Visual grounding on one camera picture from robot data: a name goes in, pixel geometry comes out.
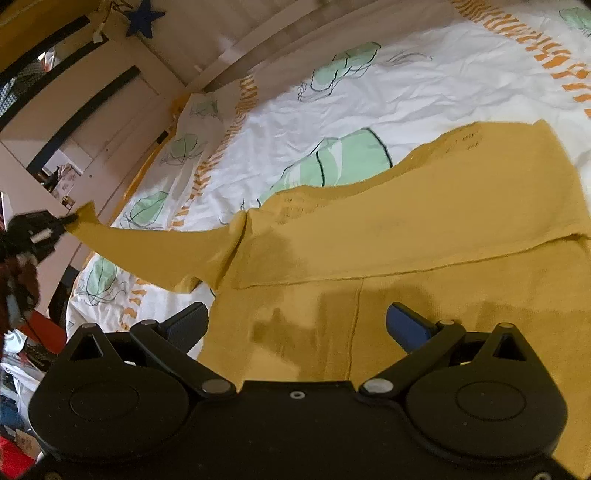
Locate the white wooden bed frame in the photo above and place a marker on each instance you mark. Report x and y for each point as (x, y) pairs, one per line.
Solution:
(277, 37)

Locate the yellow bed sheet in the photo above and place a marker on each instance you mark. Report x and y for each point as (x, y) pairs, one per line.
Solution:
(152, 152)

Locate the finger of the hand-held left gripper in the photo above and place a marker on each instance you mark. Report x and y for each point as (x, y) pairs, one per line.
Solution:
(63, 221)

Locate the white panel door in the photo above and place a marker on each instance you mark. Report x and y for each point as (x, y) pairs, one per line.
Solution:
(92, 106)

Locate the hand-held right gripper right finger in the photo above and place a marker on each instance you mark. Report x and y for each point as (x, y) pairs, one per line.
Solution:
(405, 328)

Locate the mustard yellow knit sweater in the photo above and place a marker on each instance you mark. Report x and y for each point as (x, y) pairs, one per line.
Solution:
(415, 221)

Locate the pile of household clutter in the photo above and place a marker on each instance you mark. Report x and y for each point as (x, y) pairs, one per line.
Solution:
(23, 392)

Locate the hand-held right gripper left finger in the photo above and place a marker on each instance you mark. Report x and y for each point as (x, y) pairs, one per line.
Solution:
(190, 326)

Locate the blue star decoration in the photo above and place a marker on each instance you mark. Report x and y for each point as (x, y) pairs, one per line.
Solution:
(143, 19)

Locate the white printed duvet cover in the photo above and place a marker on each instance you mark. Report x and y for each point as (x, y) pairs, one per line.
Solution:
(369, 92)

